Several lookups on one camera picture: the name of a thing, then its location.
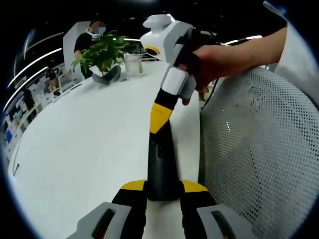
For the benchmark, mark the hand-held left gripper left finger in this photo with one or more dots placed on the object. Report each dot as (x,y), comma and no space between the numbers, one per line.
(129,201)

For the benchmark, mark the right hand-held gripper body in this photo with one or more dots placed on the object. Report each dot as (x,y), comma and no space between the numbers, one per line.
(162,39)

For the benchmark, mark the black remote control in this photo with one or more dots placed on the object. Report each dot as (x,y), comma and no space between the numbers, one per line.
(162,169)

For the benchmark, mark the person's right hand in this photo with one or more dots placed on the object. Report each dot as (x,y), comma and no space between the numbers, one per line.
(209,64)

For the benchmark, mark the green potted plant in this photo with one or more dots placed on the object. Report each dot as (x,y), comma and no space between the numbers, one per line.
(102,52)

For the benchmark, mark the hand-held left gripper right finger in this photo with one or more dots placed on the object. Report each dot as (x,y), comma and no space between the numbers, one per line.
(197,203)

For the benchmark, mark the clear glass jar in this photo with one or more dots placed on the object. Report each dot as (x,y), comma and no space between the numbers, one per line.
(133,63)

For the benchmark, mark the dark plant pot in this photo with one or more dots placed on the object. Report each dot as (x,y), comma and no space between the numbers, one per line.
(107,76)

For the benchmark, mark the long ceiling light strip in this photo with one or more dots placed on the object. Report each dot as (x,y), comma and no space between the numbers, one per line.
(32,72)

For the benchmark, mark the white mesh chair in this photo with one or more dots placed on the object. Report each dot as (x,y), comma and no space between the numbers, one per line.
(261,154)

